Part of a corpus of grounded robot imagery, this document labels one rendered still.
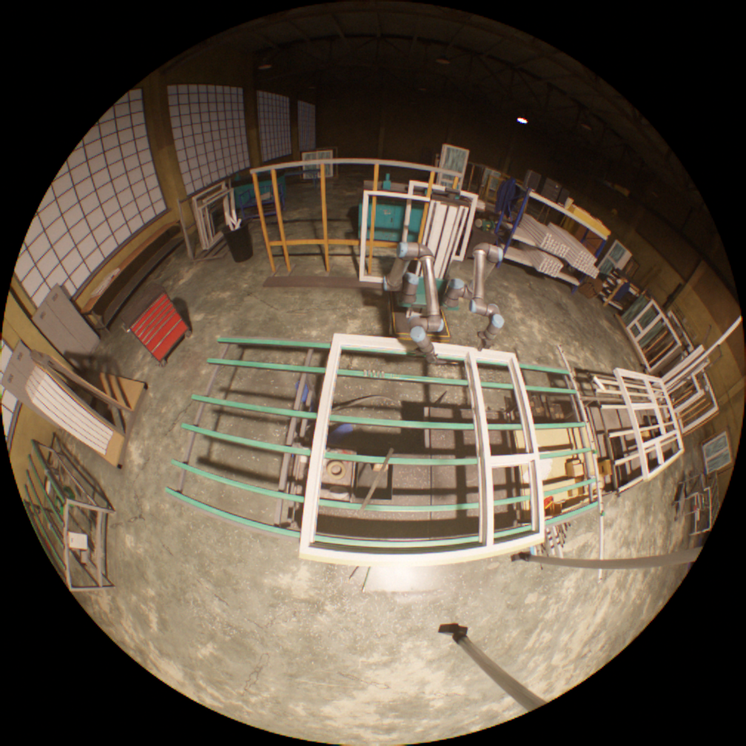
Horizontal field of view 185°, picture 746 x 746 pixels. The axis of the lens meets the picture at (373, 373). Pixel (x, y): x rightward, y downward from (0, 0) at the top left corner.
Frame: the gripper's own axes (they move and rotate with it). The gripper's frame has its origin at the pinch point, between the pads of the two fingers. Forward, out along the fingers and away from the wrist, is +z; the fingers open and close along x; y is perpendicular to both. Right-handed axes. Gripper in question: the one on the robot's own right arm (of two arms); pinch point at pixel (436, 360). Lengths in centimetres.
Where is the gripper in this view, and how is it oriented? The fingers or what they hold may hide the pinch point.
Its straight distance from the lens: 166.8
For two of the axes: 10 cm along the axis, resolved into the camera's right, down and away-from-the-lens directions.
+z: 5.5, 4.8, 6.8
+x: 0.6, -8.4, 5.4
